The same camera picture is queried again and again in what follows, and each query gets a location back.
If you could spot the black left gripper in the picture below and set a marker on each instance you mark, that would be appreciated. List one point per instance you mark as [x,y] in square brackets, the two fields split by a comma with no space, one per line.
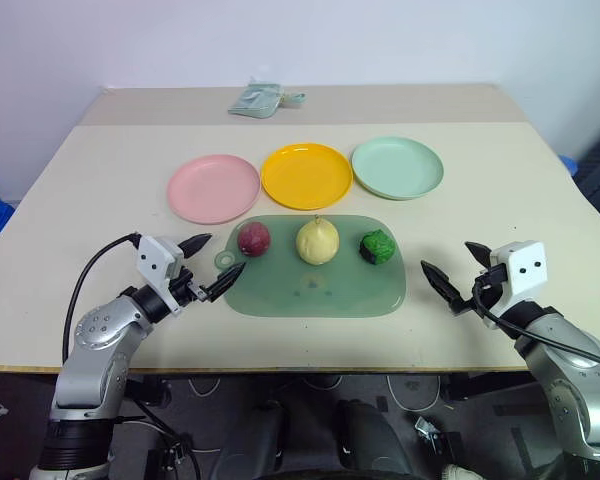
[186,289]

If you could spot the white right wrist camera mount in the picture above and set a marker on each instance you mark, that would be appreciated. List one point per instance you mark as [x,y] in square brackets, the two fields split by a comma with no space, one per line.
[522,270]

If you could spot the large dark rounded shape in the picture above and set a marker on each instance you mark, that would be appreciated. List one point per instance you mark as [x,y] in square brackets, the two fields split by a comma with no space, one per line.
[372,435]

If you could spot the yellow pear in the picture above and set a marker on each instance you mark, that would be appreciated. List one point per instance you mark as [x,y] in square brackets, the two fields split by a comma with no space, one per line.
[317,243]

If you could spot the narrow dark rounded shape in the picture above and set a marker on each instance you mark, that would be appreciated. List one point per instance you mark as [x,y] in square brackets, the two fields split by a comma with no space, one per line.
[270,432]

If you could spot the pink plate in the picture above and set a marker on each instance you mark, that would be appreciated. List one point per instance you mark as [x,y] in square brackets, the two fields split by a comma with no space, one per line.
[213,188]

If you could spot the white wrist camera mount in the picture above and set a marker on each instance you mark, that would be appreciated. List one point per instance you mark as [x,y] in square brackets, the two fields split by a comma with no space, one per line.
[522,270]
[155,257]

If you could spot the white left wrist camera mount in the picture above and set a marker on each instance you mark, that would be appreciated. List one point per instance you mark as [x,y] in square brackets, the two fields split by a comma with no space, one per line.
[155,257]

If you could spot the light green plate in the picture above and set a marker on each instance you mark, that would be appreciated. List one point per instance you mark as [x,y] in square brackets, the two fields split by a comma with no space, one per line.
[397,167]

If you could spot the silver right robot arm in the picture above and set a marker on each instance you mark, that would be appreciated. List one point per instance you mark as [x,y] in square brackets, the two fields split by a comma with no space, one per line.
[570,360]

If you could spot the dark red round fruit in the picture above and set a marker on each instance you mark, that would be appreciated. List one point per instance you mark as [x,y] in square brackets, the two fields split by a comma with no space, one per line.
[254,239]

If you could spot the translucent green cutting board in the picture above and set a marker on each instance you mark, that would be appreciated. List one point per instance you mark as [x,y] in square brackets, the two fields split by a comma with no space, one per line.
[315,295]

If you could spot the teal fabric pouch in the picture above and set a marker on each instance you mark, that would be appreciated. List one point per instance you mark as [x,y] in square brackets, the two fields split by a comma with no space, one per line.
[256,102]

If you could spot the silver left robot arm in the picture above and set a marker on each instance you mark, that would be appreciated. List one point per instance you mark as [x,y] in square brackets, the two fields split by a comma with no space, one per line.
[96,345]

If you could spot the yellow plate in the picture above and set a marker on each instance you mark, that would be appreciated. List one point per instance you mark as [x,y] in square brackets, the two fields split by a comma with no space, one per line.
[306,175]

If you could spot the small blue object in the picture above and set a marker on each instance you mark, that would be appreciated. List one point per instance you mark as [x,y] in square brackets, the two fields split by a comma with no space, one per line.
[569,164]

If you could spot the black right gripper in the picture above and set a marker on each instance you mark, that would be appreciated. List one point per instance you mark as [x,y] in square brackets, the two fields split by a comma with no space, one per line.
[482,292]

